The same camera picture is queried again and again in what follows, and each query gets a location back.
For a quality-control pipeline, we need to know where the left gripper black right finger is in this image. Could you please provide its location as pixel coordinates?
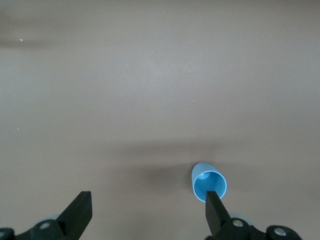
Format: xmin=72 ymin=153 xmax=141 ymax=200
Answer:
xmin=204 ymin=190 xmax=302 ymax=240

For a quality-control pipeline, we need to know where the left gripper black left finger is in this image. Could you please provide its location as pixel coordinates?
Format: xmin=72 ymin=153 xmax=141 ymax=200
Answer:
xmin=14 ymin=191 xmax=93 ymax=240

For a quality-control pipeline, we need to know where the blue plastic cup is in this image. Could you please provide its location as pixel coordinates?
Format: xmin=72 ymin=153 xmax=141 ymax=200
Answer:
xmin=190 ymin=162 xmax=228 ymax=203

